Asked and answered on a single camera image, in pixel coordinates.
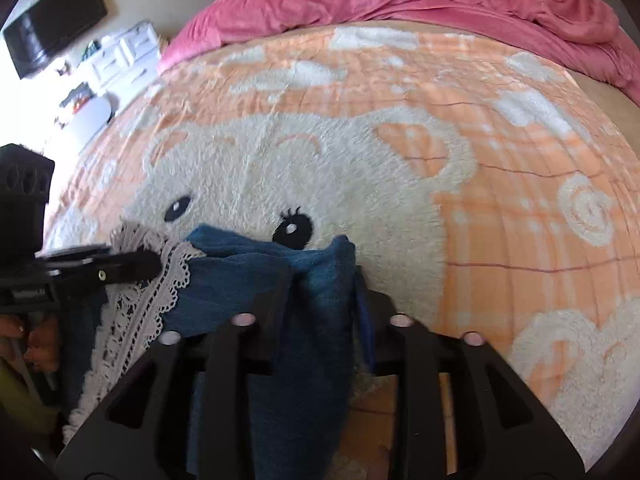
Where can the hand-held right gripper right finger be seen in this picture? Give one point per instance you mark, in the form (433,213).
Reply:
(366,330)

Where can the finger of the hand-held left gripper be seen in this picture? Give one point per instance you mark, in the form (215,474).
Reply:
(75,251)
(120,267)

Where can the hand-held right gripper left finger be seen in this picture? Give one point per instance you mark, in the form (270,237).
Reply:
(227,360)

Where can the blue denim lace-trimmed pants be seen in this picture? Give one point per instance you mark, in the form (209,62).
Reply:
(320,320)

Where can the person's left hand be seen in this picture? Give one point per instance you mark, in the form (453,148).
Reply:
(42,342)

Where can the orange printed fleece blanket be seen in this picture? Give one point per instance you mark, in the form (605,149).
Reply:
(400,185)

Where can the olive green cloth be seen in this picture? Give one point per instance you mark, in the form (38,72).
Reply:
(22,400)

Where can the white dresser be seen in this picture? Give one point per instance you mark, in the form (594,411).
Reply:
(120,55)

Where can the black flat television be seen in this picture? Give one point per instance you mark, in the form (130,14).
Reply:
(55,20)

